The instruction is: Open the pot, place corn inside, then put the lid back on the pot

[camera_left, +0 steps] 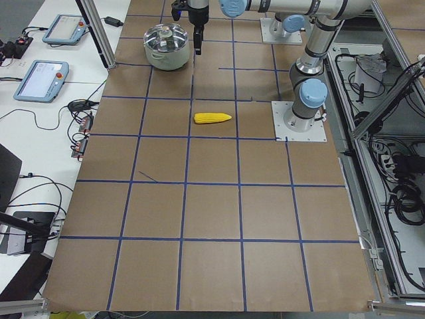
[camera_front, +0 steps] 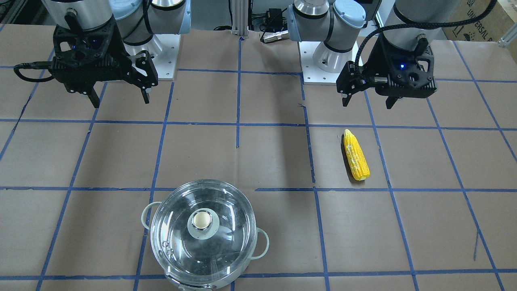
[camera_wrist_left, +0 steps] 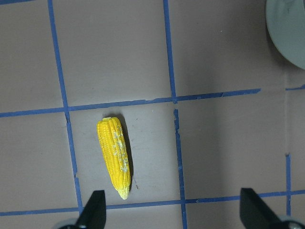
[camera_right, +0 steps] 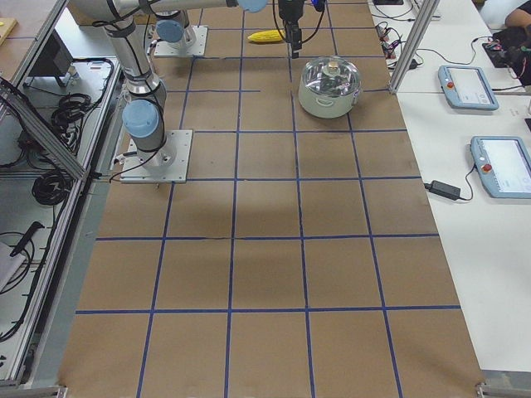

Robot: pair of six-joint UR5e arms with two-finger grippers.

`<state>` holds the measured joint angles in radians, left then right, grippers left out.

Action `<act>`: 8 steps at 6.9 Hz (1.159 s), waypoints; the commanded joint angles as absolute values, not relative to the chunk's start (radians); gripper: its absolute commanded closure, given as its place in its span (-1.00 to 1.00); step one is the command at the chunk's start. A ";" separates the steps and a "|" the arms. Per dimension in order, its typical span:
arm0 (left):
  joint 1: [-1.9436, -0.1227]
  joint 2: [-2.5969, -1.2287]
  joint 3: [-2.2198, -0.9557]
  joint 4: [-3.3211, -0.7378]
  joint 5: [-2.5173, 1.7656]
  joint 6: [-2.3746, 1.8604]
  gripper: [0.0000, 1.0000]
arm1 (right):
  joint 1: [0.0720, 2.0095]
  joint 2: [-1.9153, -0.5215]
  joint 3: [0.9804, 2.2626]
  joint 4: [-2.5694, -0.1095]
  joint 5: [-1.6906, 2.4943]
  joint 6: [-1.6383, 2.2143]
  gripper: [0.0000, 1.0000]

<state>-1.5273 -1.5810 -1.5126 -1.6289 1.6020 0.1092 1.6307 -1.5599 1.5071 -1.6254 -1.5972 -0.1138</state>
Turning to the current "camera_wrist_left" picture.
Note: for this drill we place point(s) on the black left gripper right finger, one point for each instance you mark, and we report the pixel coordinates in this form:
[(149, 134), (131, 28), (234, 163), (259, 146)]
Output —
[(255, 214)]

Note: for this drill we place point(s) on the yellow corn cob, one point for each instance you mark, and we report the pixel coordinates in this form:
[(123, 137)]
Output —
[(113, 147)]

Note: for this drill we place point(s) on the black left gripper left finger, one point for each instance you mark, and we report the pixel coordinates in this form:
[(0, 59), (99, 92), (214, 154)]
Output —
[(93, 215)]

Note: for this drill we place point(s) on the pale green cooking pot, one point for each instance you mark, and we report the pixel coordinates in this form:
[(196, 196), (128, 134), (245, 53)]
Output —
[(285, 21)]

